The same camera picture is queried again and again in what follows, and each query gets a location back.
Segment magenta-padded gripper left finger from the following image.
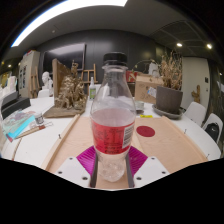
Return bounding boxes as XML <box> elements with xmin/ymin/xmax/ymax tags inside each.
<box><xmin>54</xmin><ymin>145</ymin><xmax>99</xmax><ymax>190</ymax></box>

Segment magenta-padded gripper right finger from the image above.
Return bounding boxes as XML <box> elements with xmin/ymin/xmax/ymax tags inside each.
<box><xmin>125</xmin><ymin>145</ymin><xmax>171</xmax><ymax>189</ymax></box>

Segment clear red-label drink bottle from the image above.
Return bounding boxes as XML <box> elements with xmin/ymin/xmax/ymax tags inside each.
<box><xmin>89</xmin><ymin>51</ymin><xmax>137</xmax><ymax>183</ymax></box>

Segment light wooden board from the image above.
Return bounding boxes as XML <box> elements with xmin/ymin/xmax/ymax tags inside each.
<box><xmin>40</xmin><ymin>114</ymin><xmax>209</xmax><ymax>191</ymax></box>

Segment flat round red coaster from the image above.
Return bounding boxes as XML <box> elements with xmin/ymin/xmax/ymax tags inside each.
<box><xmin>135</xmin><ymin>125</ymin><xmax>156</xmax><ymax>138</ymax></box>

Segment grey plant saucer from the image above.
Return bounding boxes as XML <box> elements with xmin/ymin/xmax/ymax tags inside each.
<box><xmin>152</xmin><ymin>104</ymin><xmax>184</xmax><ymax>120</ymax></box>

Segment small white cup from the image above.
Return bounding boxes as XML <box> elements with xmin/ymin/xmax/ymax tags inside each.
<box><xmin>134</xmin><ymin>99</ymin><xmax>145</xmax><ymax>111</ymax></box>

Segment wooden paint brush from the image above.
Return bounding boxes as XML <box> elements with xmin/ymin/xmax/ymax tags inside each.
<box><xmin>14</xmin><ymin>121</ymin><xmax>54</xmax><ymax>139</ymax></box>

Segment small paint jar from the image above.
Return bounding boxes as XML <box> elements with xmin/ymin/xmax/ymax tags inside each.
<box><xmin>34</xmin><ymin>112</ymin><xmax>46</xmax><ymax>126</ymax></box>

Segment golden relief sculpture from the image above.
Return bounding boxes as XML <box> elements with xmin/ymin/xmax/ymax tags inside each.
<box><xmin>42</xmin><ymin>58</ymin><xmax>88</xmax><ymax>119</ymax></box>

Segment dried plant in grey pot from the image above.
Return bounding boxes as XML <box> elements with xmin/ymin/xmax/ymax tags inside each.
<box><xmin>154</xmin><ymin>51</ymin><xmax>184</xmax><ymax>115</ymax></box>

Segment green-label spray bottle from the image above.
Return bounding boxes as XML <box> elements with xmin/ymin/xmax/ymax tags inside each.
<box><xmin>88</xmin><ymin>76</ymin><xmax>98</xmax><ymax>100</ymax></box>

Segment cardboard box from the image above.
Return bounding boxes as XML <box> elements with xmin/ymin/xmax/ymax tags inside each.
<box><xmin>133</xmin><ymin>73</ymin><xmax>164</xmax><ymax>105</ymax></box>

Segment colourful book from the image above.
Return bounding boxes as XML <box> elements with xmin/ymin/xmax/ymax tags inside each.
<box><xmin>2</xmin><ymin>110</ymin><xmax>37</xmax><ymax>141</ymax></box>

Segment red box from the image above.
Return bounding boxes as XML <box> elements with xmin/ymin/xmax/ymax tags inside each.
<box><xmin>125</xmin><ymin>69</ymin><xmax>139</xmax><ymax>84</ymax></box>

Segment wooden easel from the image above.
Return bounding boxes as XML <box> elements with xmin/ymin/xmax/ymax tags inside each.
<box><xmin>80</xmin><ymin>63</ymin><xmax>99</xmax><ymax>84</ymax></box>

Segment white plaster bust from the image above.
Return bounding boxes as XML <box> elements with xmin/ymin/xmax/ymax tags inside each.
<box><xmin>40</xmin><ymin>71</ymin><xmax>54</xmax><ymax>98</ymax></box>

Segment black case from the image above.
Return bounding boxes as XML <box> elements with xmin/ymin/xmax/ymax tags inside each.
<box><xmin>1</xmin><ymin>91</ymin><xmax>31</xmax><ymax>119</ymax></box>

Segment white plaster torso statue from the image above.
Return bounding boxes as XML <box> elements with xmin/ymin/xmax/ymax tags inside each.
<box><xmin>148</xmin><ymin>61</ymin><xmax>161</xmax><ymax>78</ymax></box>

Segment white cabinet with pictures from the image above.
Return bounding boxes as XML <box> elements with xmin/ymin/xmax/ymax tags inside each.
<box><xmin>18</xmin><ymin>50</ymin><xmax>41</xmax><ymax>99</ymax></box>

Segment ceiling spotlights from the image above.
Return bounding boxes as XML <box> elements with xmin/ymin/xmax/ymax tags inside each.
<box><xmin>175</xmin><ymin>41</ymin><xmax>214</xmax><ymax>50</ymax></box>

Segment wooden wall figure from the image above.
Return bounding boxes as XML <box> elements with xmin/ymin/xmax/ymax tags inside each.
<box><xmin>191</xmin><ymin>84</ymin><xmax>202</xmax><ymax>104</ymax></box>

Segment black wall screen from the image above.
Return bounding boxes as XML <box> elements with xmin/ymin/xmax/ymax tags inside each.
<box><xmin>42</xmin><ymin>43</ymin><xmax>87</xmax><ymax>73</ymax></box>

